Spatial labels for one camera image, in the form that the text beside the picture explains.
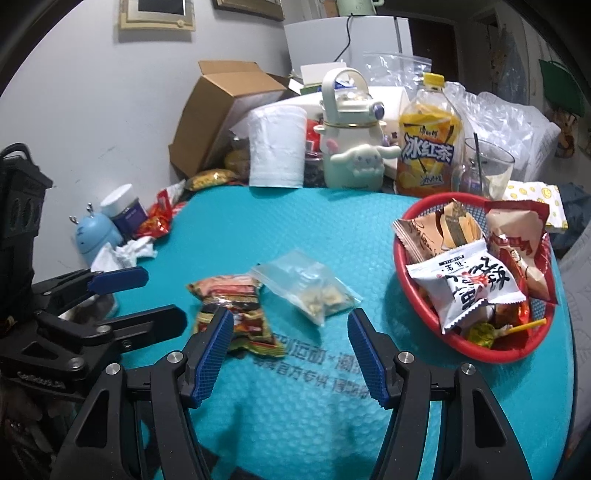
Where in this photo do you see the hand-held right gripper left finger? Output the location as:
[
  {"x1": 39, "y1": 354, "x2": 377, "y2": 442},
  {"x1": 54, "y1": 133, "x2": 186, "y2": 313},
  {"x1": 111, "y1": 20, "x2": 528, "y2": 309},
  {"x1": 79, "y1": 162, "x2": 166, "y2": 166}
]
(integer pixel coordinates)
[{"x1": 48, "y1": 306, "x2": 236, "y2": 480}]

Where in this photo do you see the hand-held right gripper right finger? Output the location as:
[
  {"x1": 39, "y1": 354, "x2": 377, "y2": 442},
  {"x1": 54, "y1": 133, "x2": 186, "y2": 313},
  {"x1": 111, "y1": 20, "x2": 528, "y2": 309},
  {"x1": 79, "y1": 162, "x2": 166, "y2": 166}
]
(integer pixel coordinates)
[{"x1": 346, "y1": 309, "x2": 532, "y2": 480}]

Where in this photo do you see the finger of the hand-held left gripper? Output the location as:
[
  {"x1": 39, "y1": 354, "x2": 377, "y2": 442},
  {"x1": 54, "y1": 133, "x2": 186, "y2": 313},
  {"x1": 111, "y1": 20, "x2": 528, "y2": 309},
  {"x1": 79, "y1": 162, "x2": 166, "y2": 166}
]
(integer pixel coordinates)
[
  {"x1": 30, "y1": 266, "x2": 150, "y2": 317},
  {"x1": 36, "y1": 305, "x2": 188, "y2": 370}
]

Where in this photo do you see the dark multicolour snack packet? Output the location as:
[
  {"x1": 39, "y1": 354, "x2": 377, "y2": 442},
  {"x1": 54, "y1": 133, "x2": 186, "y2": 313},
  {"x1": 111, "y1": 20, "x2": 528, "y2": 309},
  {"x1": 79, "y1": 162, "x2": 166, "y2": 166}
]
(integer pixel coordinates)
[{"x1": 187, "y1": 274, "x2": 287, "y2": 358}]

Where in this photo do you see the clear zip bag of nuts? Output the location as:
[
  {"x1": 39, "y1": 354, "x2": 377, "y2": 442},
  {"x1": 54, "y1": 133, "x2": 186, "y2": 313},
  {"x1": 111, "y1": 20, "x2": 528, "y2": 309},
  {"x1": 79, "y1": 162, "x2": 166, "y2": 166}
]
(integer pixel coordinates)
[{"x1": 249, "y1": 249, "x2": 363, "y2": 328}]

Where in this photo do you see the yellow lollipop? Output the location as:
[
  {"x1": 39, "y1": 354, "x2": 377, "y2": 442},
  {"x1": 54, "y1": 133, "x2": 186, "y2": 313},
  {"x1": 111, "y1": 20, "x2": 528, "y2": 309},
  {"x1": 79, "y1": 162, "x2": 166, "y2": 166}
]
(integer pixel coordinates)
[{"x1": 466, "y1": 318, "x2": 548, "y2": 349}]

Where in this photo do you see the white snack packet black print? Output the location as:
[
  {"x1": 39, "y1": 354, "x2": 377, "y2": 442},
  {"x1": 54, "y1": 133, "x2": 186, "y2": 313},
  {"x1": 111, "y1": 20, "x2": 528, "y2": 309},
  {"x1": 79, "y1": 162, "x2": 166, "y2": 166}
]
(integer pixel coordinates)
[{"x1": 406, "y1": 239, "x2": 529, "y2": 335}]

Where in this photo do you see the red plastic mesh basket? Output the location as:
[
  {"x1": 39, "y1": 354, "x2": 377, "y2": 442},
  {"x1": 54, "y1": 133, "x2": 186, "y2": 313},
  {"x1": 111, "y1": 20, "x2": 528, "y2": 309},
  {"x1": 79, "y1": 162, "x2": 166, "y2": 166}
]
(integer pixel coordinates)
[{"x1": 393, "y1": 193, "x2": 558, "y2": 364}]

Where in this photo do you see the brown striped snack packet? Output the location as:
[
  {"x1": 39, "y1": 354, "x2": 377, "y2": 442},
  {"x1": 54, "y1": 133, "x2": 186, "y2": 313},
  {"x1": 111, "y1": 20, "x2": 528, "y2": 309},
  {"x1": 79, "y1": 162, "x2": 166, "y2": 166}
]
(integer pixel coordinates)
[{"x1": 392, "y1": 198, "x2": 488, "y2": 266}]

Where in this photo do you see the red and gold snack packet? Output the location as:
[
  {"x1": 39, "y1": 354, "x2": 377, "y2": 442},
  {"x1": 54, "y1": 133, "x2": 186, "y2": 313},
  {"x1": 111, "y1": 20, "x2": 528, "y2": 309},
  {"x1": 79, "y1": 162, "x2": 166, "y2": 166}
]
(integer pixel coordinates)
[{"x1": 492, "y1": 300, "x2": 532, "y2": 342}]

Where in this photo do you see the dark red snack packet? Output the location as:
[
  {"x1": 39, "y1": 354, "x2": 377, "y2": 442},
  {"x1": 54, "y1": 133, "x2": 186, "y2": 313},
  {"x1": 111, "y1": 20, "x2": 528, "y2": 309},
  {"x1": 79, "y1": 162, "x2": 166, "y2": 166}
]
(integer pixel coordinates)
[{"x1": 485, "y1": 200, "x2": 557, "y2": 303}]

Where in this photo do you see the crumpled white tissue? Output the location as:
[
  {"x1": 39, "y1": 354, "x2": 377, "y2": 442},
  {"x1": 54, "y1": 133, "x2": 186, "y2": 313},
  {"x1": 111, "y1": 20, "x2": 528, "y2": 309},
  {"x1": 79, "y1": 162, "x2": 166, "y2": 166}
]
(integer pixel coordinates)
[{"x1": 90, "y1": 236, "x2": 158, "y2": 273}]

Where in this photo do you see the small blue humidifier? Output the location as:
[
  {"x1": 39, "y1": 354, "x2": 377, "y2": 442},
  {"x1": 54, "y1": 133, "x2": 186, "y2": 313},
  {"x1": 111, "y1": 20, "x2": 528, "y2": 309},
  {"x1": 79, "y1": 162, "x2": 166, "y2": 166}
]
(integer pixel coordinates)
[{"x1": 69, "y1": 203, "x2": 123, "y2": 257}]

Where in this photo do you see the purple jar white lid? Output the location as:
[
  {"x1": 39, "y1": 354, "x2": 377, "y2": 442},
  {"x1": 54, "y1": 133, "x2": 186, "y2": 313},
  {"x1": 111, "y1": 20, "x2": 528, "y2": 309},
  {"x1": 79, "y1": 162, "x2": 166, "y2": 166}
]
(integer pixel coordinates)
[{"x1": 100, "y1": 184, "x2": 148, "y2": 236}]

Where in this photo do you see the teal bubble mat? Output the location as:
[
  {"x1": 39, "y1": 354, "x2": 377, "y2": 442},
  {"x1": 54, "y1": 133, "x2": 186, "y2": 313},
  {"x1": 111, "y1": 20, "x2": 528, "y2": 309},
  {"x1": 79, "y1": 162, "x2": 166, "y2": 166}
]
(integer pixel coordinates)
[{"x1": 60, "y1": 182, "x2": 575, "y2": 480}]

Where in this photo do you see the yellow snack bag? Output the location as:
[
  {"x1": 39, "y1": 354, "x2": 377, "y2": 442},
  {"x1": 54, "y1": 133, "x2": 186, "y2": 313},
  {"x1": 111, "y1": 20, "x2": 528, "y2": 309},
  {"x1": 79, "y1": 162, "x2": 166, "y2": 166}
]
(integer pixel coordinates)
[{"x1": 187, "y1": 168, "x2": 237, "y2": 191}]

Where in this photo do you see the open cardboard box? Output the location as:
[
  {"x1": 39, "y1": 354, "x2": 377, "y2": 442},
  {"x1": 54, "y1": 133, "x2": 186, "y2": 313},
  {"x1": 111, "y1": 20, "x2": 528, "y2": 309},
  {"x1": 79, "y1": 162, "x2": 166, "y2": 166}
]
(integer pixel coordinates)
[{"x1": 168, "y1": 60, "x2": 301, "y2": 178}]

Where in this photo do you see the cream character water bottle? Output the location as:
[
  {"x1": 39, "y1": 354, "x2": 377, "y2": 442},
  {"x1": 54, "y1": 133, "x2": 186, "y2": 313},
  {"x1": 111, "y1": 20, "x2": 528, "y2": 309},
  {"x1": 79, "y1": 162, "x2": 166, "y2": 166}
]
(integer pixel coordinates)
[{"x1": 314, "y1": 68, "x2": 402, "y2": 191}]

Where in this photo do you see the white paper towel roll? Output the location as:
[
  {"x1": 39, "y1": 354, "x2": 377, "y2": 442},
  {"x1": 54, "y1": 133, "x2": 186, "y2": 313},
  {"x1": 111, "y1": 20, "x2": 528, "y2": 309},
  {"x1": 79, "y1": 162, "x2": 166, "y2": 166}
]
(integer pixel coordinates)
[{"x1": 231, "y1": 104, "x2": 308, "y2": 189}]

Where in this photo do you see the yellow label drink bottle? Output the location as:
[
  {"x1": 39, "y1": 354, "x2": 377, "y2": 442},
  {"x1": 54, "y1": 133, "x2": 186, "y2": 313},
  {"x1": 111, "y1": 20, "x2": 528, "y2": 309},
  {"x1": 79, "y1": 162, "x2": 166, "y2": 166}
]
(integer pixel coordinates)
[{"x1": 396, "y1": 73, "x2": 462, "y2": 197}]

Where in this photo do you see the grey quilted cushion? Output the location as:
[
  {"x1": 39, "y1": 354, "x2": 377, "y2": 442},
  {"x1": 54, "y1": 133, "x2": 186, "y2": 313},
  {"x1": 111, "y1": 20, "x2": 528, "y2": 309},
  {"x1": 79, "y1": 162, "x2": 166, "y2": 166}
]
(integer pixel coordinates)
[{"x1": 556, "y1": 233, "x2": 591, "y2": 444}]

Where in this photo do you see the clear glass cup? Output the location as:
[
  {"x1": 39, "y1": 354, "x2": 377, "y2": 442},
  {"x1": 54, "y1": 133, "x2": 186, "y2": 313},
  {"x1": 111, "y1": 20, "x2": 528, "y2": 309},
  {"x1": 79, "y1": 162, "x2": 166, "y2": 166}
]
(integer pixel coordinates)
[{"x1": 452, "y1": 134, "x2": 515, "y2": 200}]

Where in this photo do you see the yellow smiley paper bag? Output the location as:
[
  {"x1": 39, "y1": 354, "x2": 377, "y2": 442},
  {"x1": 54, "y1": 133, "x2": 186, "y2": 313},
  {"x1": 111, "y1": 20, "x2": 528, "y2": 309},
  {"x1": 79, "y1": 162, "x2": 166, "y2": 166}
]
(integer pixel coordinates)
[{"x1": 501, "y1": 181, "x2": 568, "y2": 232}]

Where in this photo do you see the blue cloth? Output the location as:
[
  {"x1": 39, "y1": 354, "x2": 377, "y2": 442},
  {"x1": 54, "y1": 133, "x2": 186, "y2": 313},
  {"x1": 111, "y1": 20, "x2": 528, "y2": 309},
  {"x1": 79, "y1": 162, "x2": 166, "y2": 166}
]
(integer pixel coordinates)
[{"x1": 551, "y1": 182, "x2": 591, "y2": 252}]

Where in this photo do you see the pile of clear plastic bags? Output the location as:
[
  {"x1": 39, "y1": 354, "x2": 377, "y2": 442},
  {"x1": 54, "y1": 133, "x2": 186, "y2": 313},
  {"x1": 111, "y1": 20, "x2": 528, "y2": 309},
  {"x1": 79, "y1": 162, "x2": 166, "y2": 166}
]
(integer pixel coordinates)
[{"x1": 443, "y1": 80, "x2": 561, "y2": 185}]

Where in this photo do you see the white tissue box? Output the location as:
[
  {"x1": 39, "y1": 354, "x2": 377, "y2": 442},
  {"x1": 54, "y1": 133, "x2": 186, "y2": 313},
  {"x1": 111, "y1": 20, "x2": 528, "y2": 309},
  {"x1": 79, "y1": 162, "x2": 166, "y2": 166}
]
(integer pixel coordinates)
[{"x1": 300, "y1": 65, "x2": 345, "y2": 88}]

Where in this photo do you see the large clear zip bag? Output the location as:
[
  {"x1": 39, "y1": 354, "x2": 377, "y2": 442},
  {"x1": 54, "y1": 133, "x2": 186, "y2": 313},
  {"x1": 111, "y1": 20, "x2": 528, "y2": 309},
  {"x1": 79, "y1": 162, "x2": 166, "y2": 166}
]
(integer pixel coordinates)
[{"x1": 362, "y1": 52, "x2": 432, "y2": 88}]

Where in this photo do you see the gold framed picture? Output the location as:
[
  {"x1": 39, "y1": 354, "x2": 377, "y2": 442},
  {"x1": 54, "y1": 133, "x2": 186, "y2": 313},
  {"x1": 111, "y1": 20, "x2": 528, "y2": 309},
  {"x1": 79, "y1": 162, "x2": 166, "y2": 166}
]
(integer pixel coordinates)
[{"x1": 213, "y1": 0, "x2": 284, "y2": 21}]

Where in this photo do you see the white fridge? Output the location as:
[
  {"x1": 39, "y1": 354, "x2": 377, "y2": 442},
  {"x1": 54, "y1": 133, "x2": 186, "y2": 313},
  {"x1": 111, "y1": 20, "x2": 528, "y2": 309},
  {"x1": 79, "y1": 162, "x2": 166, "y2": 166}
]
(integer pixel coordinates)
[{"x1": 284, "y1": 15, "x2": 413, "y2": 88}]

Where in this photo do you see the dark wooden door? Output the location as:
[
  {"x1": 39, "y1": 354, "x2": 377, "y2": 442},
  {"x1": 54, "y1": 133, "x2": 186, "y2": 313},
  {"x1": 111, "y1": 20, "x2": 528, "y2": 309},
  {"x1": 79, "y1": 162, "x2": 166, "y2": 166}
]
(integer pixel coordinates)
[{"x1": 409, "y1": 18, "x2": 467, "y2": 88}]

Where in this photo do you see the green tote bag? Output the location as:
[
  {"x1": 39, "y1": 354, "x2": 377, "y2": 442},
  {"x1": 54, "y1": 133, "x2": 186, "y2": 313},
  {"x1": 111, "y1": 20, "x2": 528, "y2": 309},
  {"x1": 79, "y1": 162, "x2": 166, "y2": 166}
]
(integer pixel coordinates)
[{"x1": 538, "y1": 59, "x2": 587, "y2": 114}]

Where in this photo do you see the green electric kettle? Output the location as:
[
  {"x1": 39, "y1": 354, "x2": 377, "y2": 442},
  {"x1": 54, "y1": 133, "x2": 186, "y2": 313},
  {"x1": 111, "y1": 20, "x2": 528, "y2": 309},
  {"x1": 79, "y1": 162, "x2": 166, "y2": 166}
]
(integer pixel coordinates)
[{"x1": 336, "y1": 0, "x2": 384, "y2": 17}]

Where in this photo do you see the wall intercom panel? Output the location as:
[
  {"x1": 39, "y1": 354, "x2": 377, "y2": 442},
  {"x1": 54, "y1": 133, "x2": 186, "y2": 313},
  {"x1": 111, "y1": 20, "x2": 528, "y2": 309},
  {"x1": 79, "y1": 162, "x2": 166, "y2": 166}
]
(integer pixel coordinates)
[{"x1": 119, "y1": 0, "x2": 195, "y2": 32}]

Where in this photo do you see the black kettle cable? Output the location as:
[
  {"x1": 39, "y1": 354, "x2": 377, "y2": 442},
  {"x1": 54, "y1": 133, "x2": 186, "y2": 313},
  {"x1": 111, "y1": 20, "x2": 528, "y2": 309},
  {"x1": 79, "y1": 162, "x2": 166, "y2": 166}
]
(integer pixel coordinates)
[{"x1": 335, "y1": 14, "x2": 354, "y2": 63}]

